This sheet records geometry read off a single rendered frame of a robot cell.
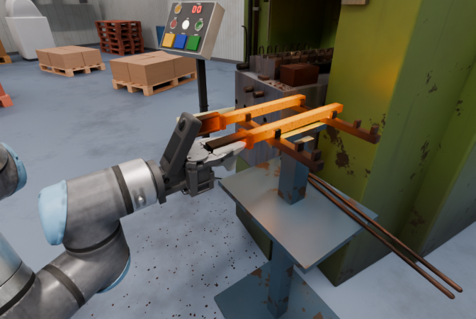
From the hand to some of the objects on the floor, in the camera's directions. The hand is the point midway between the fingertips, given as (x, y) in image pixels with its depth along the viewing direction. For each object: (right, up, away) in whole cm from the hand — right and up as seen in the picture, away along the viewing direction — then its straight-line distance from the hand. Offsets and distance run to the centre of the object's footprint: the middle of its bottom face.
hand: (238, 140), depth 57 cm
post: (-23, -30, +137) cm, 142 cm away
